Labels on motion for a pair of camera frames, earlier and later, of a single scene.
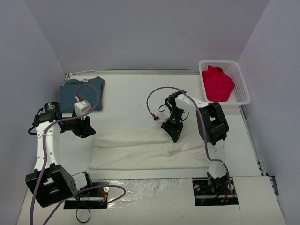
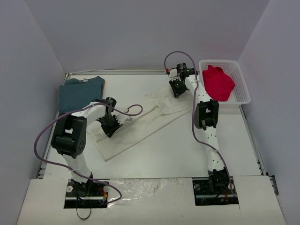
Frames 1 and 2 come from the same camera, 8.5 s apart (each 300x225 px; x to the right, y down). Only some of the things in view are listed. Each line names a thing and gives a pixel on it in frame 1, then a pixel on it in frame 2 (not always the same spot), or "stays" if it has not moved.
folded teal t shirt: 90,89 stays
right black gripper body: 172,124 to 177,87
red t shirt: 218,85 stays
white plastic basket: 239,95 stays
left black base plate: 95,198 stays
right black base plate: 212,191 stays
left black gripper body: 81,126 to 110,128
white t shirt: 131,153 to 162,108
